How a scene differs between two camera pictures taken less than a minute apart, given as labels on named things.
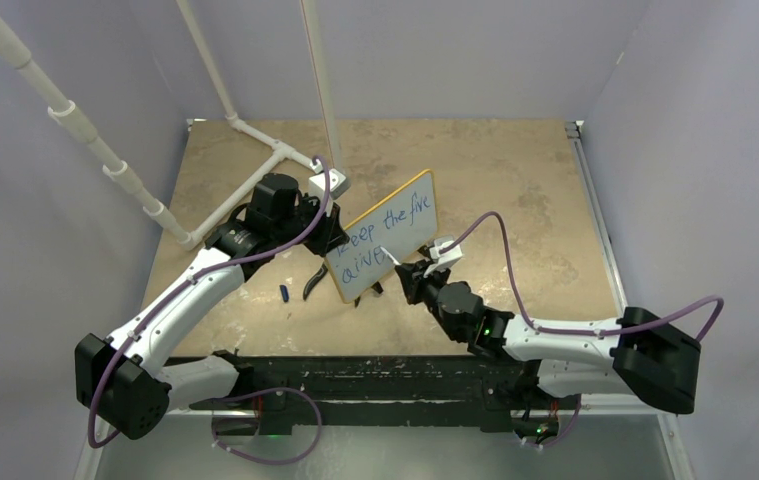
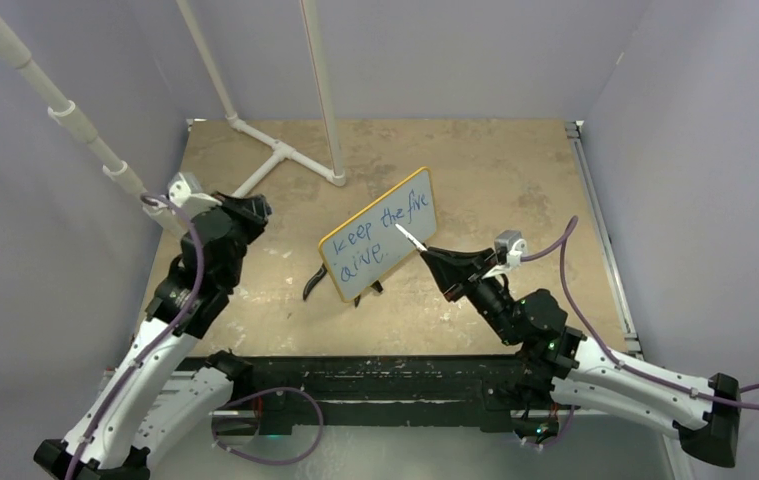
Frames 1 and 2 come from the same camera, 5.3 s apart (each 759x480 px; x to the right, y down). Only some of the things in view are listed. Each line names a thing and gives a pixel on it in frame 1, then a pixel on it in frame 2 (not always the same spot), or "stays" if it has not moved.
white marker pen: x=390 y=256 to x=413 y=240
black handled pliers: x=321 y=273 stays
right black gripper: x=414 y=281 to x=453 y=268
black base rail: x=458 y=392 stays
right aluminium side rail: x=617 y=293 stays
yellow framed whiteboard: x=406 y=221 stays
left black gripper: x=331 y=234 to x=250 y=209
